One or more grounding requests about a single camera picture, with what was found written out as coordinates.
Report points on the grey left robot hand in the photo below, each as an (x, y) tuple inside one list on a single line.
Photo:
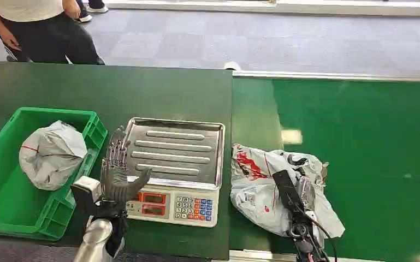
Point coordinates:
[(115, 180)]

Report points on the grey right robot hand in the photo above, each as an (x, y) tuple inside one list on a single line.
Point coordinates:
[(288, 193)]

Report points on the white parcel bag red print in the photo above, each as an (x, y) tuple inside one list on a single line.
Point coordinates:
[(256, 195)]

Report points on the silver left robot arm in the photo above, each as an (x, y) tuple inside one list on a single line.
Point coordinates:
[(94, 238)]

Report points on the electronic scale with steel tray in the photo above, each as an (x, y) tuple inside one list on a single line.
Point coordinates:
[(175, 153)]

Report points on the grey plastic parcel bag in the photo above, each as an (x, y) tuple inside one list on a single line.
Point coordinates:
[(52, 155)]

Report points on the green conveyor belt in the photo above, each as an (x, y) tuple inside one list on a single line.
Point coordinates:
[(376, 152)]

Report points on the green plastic crate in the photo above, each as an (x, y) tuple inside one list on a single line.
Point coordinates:
[(3, 202)]

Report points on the small white round object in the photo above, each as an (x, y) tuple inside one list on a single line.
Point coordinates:
[(232, 66)]

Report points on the person standing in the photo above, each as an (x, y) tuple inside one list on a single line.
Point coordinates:
[(43, 36)]

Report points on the person with white shoes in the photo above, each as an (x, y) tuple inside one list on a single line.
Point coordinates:
[(85, 16)]

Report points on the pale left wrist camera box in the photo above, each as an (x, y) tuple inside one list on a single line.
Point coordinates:
[(86, 190)]

